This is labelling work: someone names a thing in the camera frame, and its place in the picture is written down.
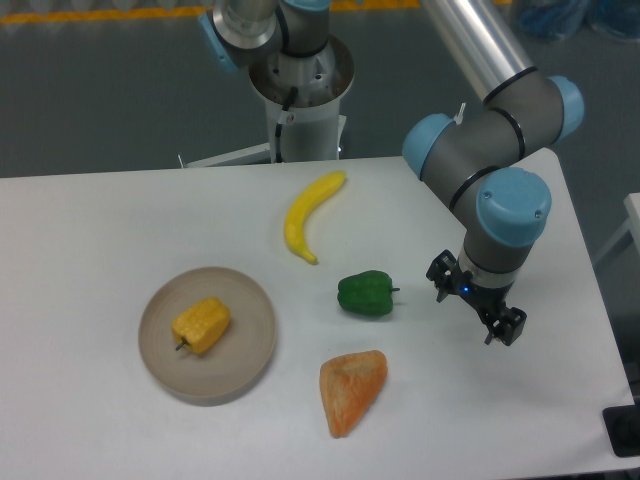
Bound beige round plate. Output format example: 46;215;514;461
138;267;277;406

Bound black cable on pedestal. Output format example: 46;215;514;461
273;86;300;164

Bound green toy bell pepper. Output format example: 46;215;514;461
337;270;400;317

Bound yellow toy bell pepper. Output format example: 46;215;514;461
171;297;231;354

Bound black device at table edge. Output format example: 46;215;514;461
602;404;640;458

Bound orange toy bread wedge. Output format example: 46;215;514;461
319;350;388;438

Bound yellow toy banana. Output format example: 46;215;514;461
283;170;347;265

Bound blue plastic bags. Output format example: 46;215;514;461
511;0;639;43

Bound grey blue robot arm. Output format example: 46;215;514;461
198;1;584;345

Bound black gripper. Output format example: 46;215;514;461
426;250;527;346

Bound white frame at right edge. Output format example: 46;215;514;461
592;192;640;271

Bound white metal bracket strut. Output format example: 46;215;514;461
453;102;466;125

